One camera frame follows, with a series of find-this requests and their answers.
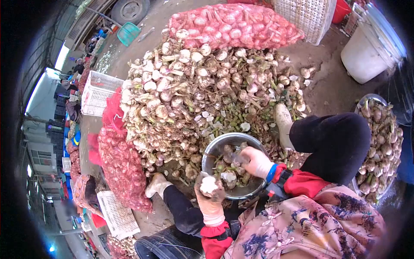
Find person's right hand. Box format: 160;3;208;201
239;146;275;180

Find person's left hand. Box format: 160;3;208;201
194;176;227;226

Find person's left fingers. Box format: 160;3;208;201
194;177;226;204

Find person's right fingers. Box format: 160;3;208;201
239;147;257;172

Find white trimmed garlic bulb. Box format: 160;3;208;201
199;176;219;195

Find garlic bulbs with green stems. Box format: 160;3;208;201
212;142;256;190

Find round metal bowl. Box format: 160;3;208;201
201;132;270;200

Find black wrist band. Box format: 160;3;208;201
265;169;293;202
212;220;241;241

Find black bucket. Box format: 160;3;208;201
134;225;205;259

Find big pile of untrimmed garlic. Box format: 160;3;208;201
119;28;317;195

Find person's legs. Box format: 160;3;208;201
145;103;372;238

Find person's body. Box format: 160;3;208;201
221;183;387;259

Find bulging red net garlic sack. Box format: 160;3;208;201
97;126;153;213

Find flat white plastic crate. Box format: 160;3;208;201
97;190;141;241

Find long red net garlic sack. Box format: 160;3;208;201
168;3;305;50

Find heap of brown garlic bulbs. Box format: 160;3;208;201
355;99;404;204

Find empty red net bags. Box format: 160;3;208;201
102;87;126;131

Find wide metal basin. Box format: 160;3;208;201
351;93;404;205

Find white woven plastic basket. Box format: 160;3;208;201
273;0;338;46

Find large white bucket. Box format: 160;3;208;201
340;3;407;85

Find teal dustpan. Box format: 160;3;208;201
117;22;142;47

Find red bucket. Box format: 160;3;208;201
332;0;352;24

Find stack of dark crates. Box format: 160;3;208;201
45;93;67;156

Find vehicle tyre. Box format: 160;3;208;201
111;0;151;25

